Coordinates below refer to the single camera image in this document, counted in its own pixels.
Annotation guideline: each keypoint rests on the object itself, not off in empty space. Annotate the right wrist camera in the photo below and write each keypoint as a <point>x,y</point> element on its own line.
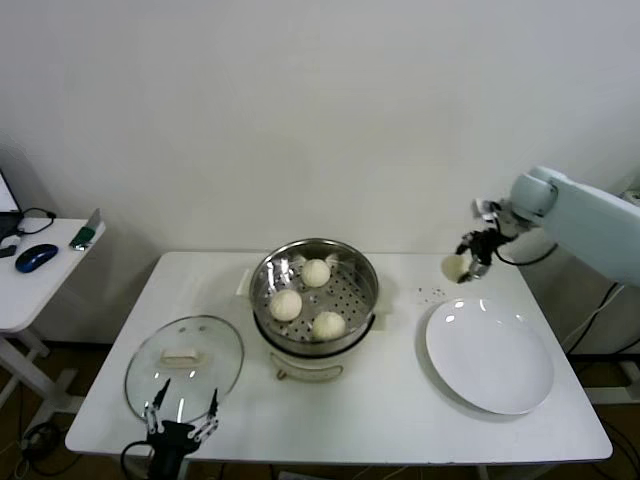
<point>482,206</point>

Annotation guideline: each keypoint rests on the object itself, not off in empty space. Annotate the white shelf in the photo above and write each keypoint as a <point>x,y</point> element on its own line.
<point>634,195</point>

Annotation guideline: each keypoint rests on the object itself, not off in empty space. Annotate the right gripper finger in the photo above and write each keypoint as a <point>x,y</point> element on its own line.
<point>479,272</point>
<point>466,242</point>

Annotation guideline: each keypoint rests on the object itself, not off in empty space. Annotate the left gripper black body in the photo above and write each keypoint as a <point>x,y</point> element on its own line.
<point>170,440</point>

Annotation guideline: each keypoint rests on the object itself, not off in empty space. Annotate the white round plate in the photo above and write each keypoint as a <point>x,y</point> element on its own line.
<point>490,355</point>

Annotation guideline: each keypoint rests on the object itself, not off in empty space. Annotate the small black white device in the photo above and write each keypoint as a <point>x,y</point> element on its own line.
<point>6,250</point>

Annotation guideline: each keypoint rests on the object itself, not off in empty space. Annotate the white floor power strip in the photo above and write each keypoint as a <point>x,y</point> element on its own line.
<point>31,441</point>

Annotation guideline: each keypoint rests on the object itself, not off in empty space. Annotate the brown crumbs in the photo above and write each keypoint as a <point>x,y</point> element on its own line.
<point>437,291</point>

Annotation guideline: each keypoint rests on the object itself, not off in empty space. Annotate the steel steamer pot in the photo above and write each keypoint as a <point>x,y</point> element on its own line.
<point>305,367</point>

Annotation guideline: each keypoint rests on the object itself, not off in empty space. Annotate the white side table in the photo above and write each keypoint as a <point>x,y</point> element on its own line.
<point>45,295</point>

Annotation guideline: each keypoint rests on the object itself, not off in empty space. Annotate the blue computer mouse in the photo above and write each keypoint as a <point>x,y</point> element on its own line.
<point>36,256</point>

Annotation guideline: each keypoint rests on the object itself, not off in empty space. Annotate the right robot arm silver white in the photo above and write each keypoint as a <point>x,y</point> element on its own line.
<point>590,210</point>

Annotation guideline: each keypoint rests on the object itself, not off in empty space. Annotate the black laptop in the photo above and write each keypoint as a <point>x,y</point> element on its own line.
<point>7,220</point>

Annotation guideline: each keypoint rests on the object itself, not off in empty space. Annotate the steel perforated steamer basket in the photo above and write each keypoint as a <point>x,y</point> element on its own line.
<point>350,290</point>

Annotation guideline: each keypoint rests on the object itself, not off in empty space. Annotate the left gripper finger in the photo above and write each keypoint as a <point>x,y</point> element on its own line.
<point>210,415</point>
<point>156,406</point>

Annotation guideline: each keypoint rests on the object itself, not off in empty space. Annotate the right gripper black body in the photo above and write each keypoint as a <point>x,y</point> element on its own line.
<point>487,245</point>

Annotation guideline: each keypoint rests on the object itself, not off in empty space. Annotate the white steamed baozi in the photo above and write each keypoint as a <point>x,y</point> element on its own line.
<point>315,272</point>
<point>454,267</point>
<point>286,306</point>
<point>328,325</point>

